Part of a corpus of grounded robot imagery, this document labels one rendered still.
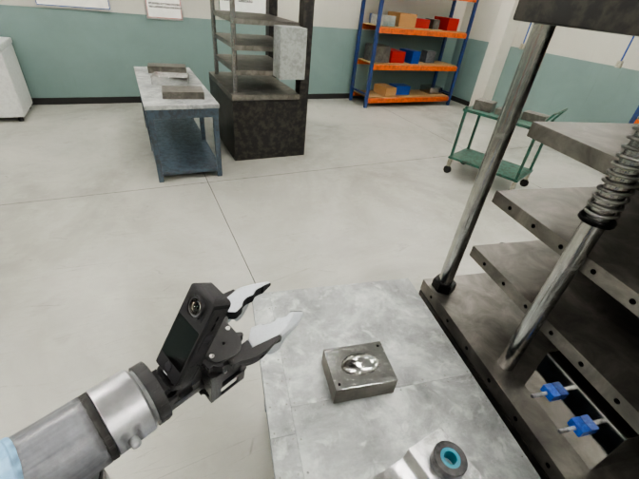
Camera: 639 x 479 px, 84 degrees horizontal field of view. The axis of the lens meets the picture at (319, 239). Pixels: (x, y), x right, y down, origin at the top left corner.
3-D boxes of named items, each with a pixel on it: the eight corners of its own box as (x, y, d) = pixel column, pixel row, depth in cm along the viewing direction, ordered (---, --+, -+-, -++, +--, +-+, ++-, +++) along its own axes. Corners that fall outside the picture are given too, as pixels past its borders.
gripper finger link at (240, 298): (251, 295, 57) (213, 335, 51) (254, 269, 54) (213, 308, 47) (267, 303, 57) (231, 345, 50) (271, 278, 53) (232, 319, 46)
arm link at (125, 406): (79, 378, 36) (117, 442, 32) (125, 353, 39) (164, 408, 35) (94, 411, 41) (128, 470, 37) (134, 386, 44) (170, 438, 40)
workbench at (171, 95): (158, 183, 378) (142, 96, 328) (145, 126, 515) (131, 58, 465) (223, 176, 406) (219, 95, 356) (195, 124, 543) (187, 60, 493)
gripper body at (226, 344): (216, 339, 52) (133, 392, 44) (217, 301, 47) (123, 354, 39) (249, 376, 49) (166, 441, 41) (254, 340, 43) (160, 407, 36)
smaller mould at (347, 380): (333, 404, 108) (336, 391, 104) (320, 362, 120) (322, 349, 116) (393, 392, 113) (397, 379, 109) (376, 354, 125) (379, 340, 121)
